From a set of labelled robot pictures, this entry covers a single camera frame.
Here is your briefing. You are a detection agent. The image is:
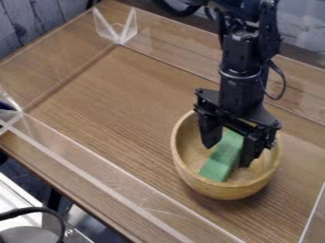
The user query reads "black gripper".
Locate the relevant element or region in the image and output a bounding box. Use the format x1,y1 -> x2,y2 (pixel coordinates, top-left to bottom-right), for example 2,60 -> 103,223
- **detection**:
194,70 -> 282,167

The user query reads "green rectangular block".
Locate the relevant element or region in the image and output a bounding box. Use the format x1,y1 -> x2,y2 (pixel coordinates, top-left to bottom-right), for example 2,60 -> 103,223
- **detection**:
199,129 -> 244,182

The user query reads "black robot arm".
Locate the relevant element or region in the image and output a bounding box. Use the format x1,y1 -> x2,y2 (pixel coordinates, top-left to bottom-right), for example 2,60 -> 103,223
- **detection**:
194,0 -> 282,167

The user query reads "brown wooden bowl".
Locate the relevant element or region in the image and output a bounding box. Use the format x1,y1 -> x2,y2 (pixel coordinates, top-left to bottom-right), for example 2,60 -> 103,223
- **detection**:
170,111 -> 284,200

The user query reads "clear acrylic front barrier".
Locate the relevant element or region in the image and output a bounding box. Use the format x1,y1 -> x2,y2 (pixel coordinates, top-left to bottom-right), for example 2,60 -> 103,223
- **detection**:
0,92 -> 244,243

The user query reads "black table leg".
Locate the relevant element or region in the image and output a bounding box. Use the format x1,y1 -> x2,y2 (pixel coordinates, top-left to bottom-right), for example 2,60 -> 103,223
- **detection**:
47,189 -> 63,211

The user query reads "clear acrylic corner bracket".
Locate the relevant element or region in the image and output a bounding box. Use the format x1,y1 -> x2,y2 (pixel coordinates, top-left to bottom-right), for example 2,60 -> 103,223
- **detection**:
91,8 -> 138,46

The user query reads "metal bracket with screw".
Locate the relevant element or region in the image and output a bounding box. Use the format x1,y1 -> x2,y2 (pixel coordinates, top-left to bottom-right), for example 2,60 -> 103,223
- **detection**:
40,213 -> 94,243

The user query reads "black cable loop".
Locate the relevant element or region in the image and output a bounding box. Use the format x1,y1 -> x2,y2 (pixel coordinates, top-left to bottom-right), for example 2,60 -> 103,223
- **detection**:
0,206 -> 66,243

